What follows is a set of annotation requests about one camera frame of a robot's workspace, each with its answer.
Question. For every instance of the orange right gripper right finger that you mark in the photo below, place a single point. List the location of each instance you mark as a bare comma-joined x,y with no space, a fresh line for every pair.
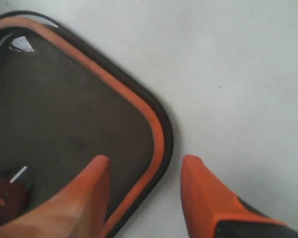
212,210

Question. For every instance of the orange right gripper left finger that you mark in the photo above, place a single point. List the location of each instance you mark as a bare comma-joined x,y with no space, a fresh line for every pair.
77,211

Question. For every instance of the dark transparent box lid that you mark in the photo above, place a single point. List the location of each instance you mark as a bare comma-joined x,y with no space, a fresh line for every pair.
62,103

